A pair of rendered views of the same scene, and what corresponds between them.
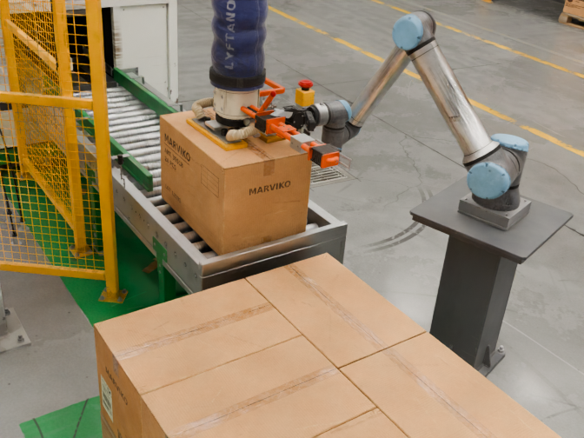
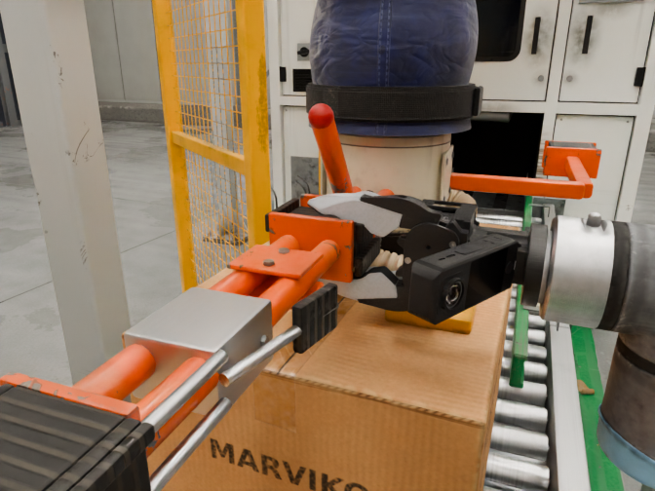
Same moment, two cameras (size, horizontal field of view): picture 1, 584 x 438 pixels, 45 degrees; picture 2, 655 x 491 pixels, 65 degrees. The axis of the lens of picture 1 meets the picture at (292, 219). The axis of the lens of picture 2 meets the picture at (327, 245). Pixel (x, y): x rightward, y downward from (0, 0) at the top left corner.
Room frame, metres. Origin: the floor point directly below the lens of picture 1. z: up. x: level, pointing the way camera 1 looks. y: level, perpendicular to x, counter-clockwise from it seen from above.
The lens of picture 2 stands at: (2.27, -0.29, 1.24)
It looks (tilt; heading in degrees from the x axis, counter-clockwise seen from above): 19 degrees down; 57
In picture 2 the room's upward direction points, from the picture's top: straight up
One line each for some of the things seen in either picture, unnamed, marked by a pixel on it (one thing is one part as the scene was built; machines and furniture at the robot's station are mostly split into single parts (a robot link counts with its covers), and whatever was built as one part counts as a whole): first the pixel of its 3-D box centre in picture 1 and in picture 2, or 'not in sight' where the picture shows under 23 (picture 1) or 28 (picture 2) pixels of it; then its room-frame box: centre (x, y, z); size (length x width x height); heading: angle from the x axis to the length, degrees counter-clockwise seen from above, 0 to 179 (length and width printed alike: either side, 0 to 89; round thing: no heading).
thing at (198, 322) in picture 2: (301, 142); (205, 346); (2.36, -0.02, 1.07); 0.07 x 0.07 x 0.04; 37
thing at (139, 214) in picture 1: (96, 169); not in sight; (3.19, 1.00, 0.50); 2.31 x 0.05 x 0.19; 36
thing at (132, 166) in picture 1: (82, 125); not in sight; (3.51, 1.16, 0.60); 1.60 x 0.10 x 0.09; 36
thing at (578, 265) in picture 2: (317, 114); (569, 266); (2.66, -0.07, 1.08); 0.09 x 0.05 x 0.10; 36
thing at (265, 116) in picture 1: (269, 122); (325, 234); (2.53, 0.11, 1.08); 0.10 x 0.08 x 0.06; 127
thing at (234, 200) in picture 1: (231, 175); (366, 380); (2.71, 0.27, 0.75); 0.60 x 0.40 x 0.40; 35
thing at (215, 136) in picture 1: (215, 129); not in sight; (2.68, 0.34, 0.97); 0.34 x 0.10 x 0.05; 37
